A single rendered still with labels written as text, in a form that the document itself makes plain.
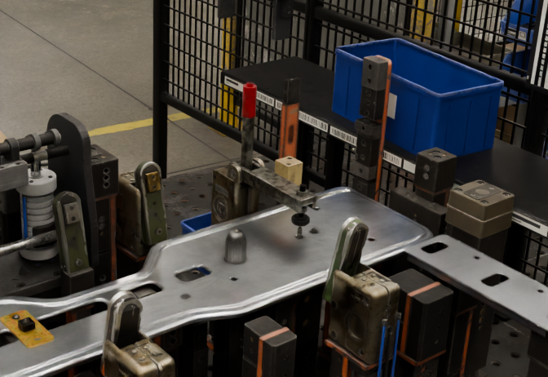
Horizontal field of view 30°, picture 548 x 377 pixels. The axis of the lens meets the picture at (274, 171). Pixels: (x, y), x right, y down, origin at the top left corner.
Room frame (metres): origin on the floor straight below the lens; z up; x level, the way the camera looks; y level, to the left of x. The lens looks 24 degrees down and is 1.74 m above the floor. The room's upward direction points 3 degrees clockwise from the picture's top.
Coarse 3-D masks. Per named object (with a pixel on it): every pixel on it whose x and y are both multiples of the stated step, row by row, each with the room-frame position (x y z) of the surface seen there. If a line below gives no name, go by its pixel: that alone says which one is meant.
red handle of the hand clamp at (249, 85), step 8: (248, 88) 1.52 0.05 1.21; (256, 88) 1.53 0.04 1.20; (248, 96) 1.52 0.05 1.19; (248, 104) 1.52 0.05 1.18; (248, 112) 1.52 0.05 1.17; (248, 120) 1.52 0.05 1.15; (248, 128) 1.52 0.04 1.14; (248, 136) 1.52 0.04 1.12; (248, 144) 1.52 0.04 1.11; (248, 152) 1.52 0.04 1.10; (248, 160) 1.52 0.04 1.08; (248, 168) 1.52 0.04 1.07
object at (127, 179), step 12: (120, 180) 1.45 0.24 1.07; (132, 180) 1.45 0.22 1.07; (120, 192) 1.44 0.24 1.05; (132, 192) 1.42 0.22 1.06; (120, 204) 1.44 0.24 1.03; (132, 204) 1.42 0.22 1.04; (120, 216) 1.45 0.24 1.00; (132, 216) 1.42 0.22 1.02; (120, 228) 1.45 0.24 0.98; (132, 228) 1.42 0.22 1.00; (120, 240) 1.45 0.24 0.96; (132, 240) 1.42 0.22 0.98; (120, 252) 1.45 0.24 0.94; (132, 252) 1.42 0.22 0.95; (144, 252) 1.42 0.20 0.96; (120, 264) 1.45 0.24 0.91; (132, 264) 1.43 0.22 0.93; (120, 276) 1.45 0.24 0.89; (156, 288) 1.43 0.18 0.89
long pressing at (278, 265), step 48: (336, 192) 1.59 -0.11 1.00; (192, 240) 1.39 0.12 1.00; (288, 240) 1.41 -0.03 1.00; (336, 240) 1.42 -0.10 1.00; (384, 240) 1.43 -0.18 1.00; (96, 288) 1.23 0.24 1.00; (192, 288) 1.25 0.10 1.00; (240, 288) 1.26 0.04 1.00; (288, 288) 1.27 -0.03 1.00; (96, 336) 1.11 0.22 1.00
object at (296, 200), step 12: (264, 168) 1.52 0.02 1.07; (252, 180) 1.49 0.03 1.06; (264, 180) 1.47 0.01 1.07; (276, 180) 1.47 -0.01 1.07; (288, 180) 1.47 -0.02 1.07; (264, 192) 1.46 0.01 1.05; (276, 192) 1.44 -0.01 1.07; (288, 192) 1.43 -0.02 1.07; (300, 192) 1.42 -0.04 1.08; (288, 204) 1.42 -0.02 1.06; (300, 204) 1.40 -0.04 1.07; (312, 204) 1.42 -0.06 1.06; (300, 216) 1.42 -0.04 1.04
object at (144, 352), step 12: (144, 336) 1.05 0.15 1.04; (108, 348) 1.03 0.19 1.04; (120, 348) 1.02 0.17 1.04; (132, 348) 1.03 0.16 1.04; (144, 348) 1.03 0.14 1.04; (156, 348) 1.03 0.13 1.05; (108, 360) 1.03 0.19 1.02; (120, 360) 1.01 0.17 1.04; (132, 360) 1.00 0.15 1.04; (144, 360) 1.00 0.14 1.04; (156, 360) 1.00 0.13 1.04; (168, 360) 1.01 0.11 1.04; (108, 372) 1.03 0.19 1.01; (120, 372) 1.01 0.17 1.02; (132, 372) 0.99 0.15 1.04; (144, 372) 0.98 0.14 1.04; (156, 372) 0.99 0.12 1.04; (168, 372) 1.00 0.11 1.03
